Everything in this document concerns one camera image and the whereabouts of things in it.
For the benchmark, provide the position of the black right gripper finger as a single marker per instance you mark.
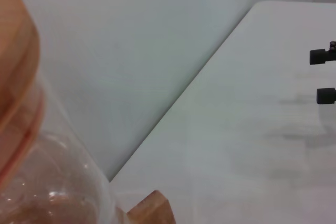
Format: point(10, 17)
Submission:
point(321, 56)
point(326, 96)

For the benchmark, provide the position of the glass water dispenser jar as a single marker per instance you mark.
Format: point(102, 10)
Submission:
point(52, 182)

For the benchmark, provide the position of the wooden jar lid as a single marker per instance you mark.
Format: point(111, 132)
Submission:
point(15, 64)

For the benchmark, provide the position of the wooden dispenser stand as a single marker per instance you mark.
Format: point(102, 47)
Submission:
point(155, 208)

